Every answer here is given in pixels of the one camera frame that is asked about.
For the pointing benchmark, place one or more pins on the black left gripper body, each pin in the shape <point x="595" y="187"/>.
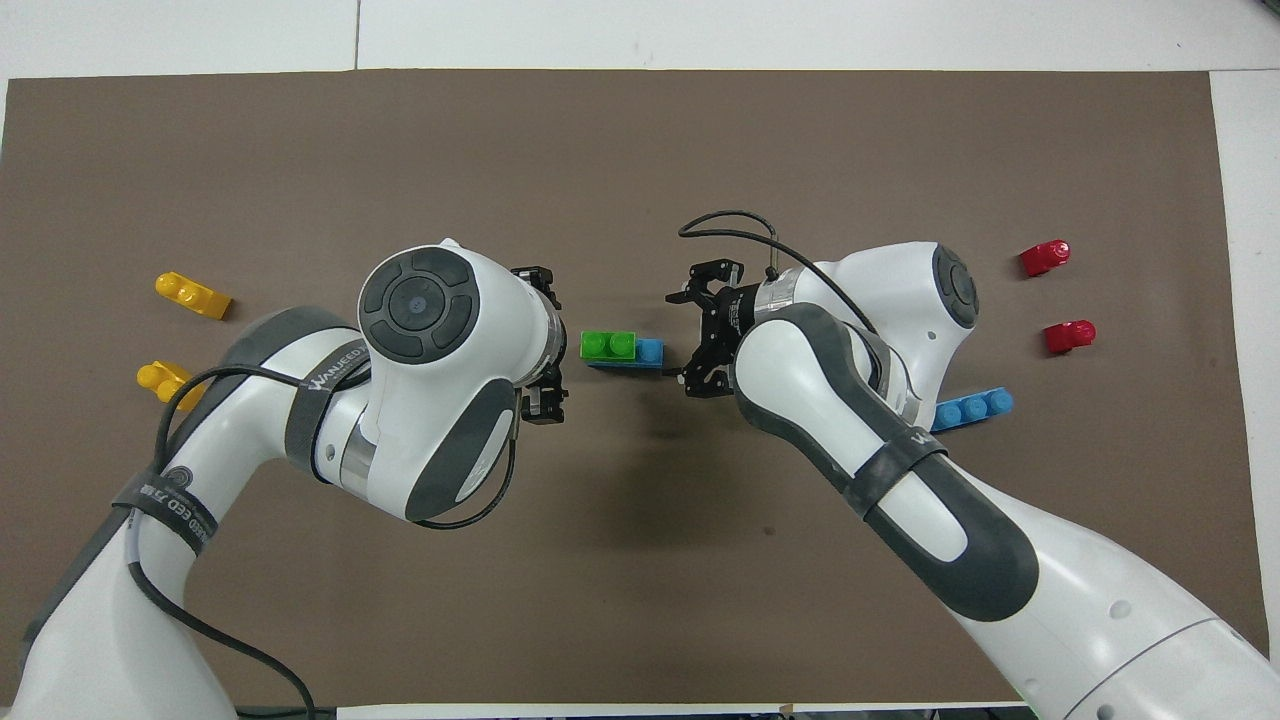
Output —
<point x="560" y="375"/>

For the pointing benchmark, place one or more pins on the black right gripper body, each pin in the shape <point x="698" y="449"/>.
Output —
<point x="725" y="320"/>

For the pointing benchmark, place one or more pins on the green two-stud toy block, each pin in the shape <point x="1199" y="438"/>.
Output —
<point x="607" y="346"/>

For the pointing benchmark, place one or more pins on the blue three-stud toy block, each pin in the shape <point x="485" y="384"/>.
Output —
<point x="972" y="410"/>
<point x="650" y="352"/>

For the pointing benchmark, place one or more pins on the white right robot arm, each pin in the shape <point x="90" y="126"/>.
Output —
<point x="900" y="480"/>

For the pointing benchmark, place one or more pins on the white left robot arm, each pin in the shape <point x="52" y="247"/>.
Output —
<point x="420" y="300"/>

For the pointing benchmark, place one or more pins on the red small toy block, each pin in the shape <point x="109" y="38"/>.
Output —
<point x="1068" y="337"/>
<point x="1044" y="259"/>

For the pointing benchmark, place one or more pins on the yellow two-stud toy block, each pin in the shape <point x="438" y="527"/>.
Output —
<point x="160" y="378"/>
<point x="195" y="297"/>

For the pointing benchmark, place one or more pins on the brown table mat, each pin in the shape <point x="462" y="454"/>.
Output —
<point x="640" y="150"/>

